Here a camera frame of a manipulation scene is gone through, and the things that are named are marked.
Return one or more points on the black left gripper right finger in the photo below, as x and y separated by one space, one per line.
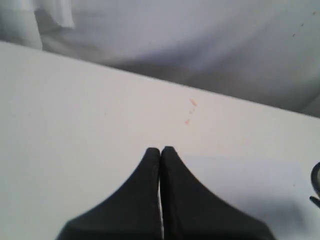
190 211

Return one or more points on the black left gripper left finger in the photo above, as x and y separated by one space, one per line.
130 213

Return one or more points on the white paper sheet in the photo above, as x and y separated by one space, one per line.
275 191

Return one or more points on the white backdrop cloth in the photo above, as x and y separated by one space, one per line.
264 51

